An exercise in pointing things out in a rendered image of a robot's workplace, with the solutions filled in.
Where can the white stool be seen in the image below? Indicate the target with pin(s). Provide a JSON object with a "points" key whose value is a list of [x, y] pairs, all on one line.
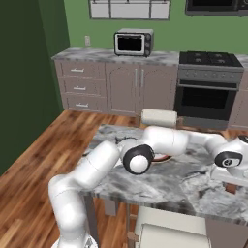
{"points": [[171, 231]]}

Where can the white paper towel roll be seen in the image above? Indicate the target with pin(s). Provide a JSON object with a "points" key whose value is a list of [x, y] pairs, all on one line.
{"points": [[158, 117]]}

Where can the silver toaster oven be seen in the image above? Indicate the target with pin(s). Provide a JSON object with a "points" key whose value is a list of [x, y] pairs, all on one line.
{"points": [[130, 43]]}

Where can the taupe base cupboard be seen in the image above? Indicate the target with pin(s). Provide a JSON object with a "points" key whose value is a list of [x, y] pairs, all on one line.
{"points": [[240, 106]]}

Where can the brown chocolate bar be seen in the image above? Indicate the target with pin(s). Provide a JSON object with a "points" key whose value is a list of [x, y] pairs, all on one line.
{"points": [[231, 188]]}

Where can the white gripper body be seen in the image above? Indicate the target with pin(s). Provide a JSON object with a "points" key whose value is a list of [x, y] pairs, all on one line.
{"points": [[231, 175]]}

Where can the white wall socket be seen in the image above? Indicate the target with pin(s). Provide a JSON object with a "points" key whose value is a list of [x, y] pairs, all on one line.
{"points": [[87, 40]]}

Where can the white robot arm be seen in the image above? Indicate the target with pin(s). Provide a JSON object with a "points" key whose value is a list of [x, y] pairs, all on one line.
{"points": [[80, 168]]}

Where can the taupe base cupboards with drawers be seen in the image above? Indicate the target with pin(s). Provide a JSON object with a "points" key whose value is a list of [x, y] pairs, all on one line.
{"points": [[122, 87]]}

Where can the white wall cupboards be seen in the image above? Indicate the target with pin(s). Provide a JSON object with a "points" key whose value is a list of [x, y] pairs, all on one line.
{"points": [[129, 9]]}

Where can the black microwave oven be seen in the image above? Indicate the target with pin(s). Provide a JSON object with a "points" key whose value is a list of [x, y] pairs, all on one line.
{"points": [[213, 6]]}

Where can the black and grey oven range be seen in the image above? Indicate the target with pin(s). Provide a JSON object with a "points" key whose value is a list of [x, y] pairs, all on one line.
{"points": [[206, 93]]}

